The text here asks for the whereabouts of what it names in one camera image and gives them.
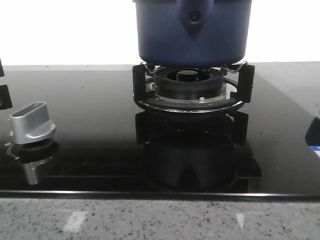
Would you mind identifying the dark blue cooking pot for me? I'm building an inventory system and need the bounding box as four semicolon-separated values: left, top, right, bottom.
134;0;252;68

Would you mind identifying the black round gas burner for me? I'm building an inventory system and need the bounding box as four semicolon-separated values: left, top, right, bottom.
149;67;228;104

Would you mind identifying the black glass gas cooktop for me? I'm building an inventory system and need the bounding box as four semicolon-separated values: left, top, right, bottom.
0;63;320;201

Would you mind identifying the silver stove control knob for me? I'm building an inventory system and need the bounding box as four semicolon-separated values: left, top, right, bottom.
10;102;56;145

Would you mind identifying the black left burner grate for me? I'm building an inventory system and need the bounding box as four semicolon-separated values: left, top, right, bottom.
0;58;13;111

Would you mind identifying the black pot support grate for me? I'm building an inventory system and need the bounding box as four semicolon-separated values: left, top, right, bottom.
132;61;255;115

